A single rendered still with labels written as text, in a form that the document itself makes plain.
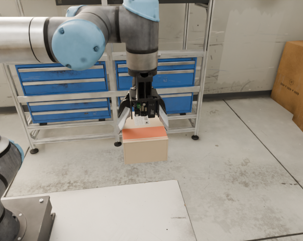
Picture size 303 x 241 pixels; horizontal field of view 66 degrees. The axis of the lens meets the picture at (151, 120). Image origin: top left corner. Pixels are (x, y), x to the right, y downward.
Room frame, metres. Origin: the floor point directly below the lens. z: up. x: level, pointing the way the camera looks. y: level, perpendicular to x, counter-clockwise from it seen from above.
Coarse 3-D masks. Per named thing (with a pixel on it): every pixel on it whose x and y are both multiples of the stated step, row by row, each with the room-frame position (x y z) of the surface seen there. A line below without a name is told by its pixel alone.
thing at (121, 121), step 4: (124, 108) 0.55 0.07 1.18; (128, 108) 0.55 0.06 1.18; (124, 112) 0.55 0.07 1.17; (128, 112) 0.53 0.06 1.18; (120, 116) 0.55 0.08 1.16; (124, 116) 0.54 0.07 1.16; (128, 116) 0.55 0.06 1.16; (120, 120) 0.55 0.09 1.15; (124, 120) 0.52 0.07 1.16; (120, 124) 0.53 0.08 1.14; (124, 124) 0.51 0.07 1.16; (116, 128) 0.55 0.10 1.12; (120, 128) 0.51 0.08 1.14
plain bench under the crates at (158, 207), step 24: (72, 192) 0.68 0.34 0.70; (96, 192) 0.68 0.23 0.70; (120, 192) 0.68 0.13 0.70; (144, 192) 0.68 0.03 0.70; (168, 192) 0.68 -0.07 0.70; (72, 216) 0.57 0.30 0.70; (96, 216) 0.57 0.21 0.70; (120, 216) 0.57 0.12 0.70; (144, 216) 0.57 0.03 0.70; (168, 216) 0.57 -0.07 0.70; (72, 240) 0.47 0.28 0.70; (96, 240) 0.47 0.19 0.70; (120, 240) 0.47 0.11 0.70; (144, 240) 0.47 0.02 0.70; (168, 240) 0.47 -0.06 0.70; (192, 240) 0.47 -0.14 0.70
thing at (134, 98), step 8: (128, 72) 0.53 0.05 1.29; (136, 72) 0.51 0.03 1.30; (152, 72) 0.52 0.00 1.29; (136, 80) 0.51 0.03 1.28; (144, 80) 0.50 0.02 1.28; (152, 80) 0.50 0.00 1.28; (136, 88) 0.51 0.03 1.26; (144, 88) 0.50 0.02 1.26; (152, 88) 0.56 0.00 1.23; (136, 96) 0.51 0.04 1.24; (144, 96) 0.50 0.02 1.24; (152, 96) 0.52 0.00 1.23; (136, 104) 0.51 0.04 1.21; (144, 104) 0.50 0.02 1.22; (152, 104) 0.50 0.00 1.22; (136, 112) 0.50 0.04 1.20; (144, 112) 0.51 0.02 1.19; (152, 112) 0.50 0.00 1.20
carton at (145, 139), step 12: (132, 120) 0.59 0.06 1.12; (144, 120) 0.59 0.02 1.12; (156, 120) 0.59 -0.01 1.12; (132, 132) 0.53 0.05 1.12; (144, 132) 0.53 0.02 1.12; (156, 132) 0.53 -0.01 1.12; (132, 144) 0.48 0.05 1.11; (144, 144) 0.49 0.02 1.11; (156, 144) 0.49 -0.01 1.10; (132, 156) 0.48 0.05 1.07; (144, 156) 0.49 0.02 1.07; (156, 156) 0.49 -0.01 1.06
